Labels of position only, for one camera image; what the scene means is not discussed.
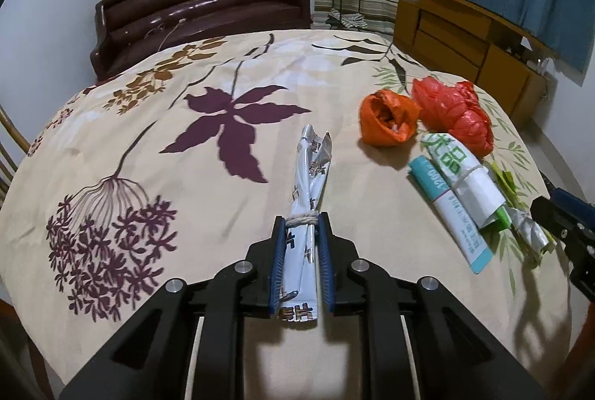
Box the wooden sideboard cabinet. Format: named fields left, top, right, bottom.
left=393, top=0, right=557, bottom=129

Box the checkered cloth on stand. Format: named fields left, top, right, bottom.
left=326, top=8, right=368, bottom=29

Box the silver wrapper with string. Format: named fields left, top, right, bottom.
left=277, top=124, right=332, bottom=322

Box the wooden chair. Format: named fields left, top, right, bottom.
left=0, top=108, right=30, bottom=204

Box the red crumpled plastic bag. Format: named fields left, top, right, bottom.
left=411, top=77, right=494, bottom=158

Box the dark brown leather sofa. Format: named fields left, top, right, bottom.
left=90, top=0, right=312, bottom=83

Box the white green rolled bag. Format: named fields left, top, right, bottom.
left=422, top=132, right=511, bottom=232

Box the orange crumpled plastic bag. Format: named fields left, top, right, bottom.
left=359, top=89, right=421, bottom=147

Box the green silver crumpled wrapper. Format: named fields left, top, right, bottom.
left=488, top=162, right=556, bottom=259

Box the floral beige tablecloth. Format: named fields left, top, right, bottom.
left=1, top=30, right=571, bottom=386

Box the teal white tube packet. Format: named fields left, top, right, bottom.
left=408, top=155, right=492, bottom=274

